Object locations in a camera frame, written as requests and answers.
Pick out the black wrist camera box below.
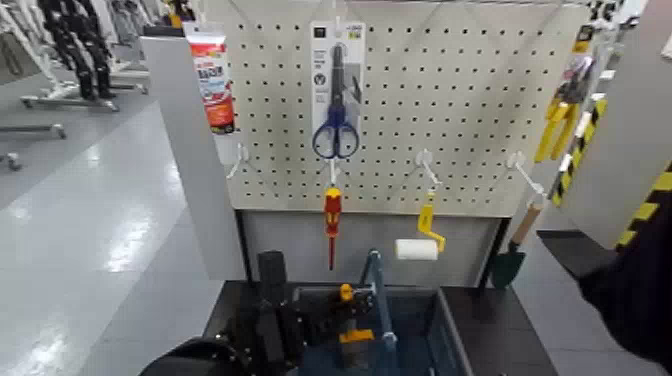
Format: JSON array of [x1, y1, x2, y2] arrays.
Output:
[[256, 250, 289, 307]]

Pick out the black humanoid robot on stand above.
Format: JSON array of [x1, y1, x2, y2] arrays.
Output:
[[0, 0, 151, 113]]

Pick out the red white glue tube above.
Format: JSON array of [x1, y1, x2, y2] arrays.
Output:
[[184, 23, 237, 135]]

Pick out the red yellow screwdriver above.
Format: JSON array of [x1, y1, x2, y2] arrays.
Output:
[[323, 187, 344, 272]]

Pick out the black yellow striped bar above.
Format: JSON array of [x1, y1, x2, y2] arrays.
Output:
[[550, 98, 609, 207]]

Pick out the yellow handled pliers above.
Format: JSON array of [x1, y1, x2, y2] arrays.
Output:
[[534, 54, 594, 165]]

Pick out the grey back panel below pegboard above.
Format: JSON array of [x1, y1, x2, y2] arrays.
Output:
[[240, 209, 501, 289]]

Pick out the yellow black paint brush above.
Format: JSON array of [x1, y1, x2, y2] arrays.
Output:
[[335, 283, 377, 370]]

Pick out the grey wheeled stand leg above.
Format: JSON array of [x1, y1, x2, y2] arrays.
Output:
[[0, 123, 68, 172]]

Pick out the grey blue plastic crate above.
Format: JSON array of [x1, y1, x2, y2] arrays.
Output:
[[285, 285, 476, 376]]

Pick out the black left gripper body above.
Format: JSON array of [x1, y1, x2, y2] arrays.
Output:
[[256, 298, 328, 365]]

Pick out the blue crate carry handle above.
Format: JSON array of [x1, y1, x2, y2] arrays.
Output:
[[357, 249, 401, 376]]

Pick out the white pegboard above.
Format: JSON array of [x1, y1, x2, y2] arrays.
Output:
[[201, 0, 592, 218]]

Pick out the grey panel with hazard stripes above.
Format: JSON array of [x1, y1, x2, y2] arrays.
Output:
[[556, 0, 672, 251]]

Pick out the blue scissors in package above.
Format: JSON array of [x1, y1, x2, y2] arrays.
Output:
[[309, 20, 367, 161]]

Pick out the yellow handled white paint roller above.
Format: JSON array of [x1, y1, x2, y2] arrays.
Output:
[[394, 189, 448, 262]]

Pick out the person's black clothed torso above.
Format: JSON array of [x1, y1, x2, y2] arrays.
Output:
[[577, 194, 672, 371]]

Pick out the green trowel wooden handle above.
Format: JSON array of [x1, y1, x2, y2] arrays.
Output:
[[489, 201, 546, 290]]

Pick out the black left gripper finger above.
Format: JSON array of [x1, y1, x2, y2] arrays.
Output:
[[316, 313, 370, 341], [314, 290, 376, 317]]

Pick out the grey side panel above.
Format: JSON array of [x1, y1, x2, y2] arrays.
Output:
[[140, 33, 248, 282]]

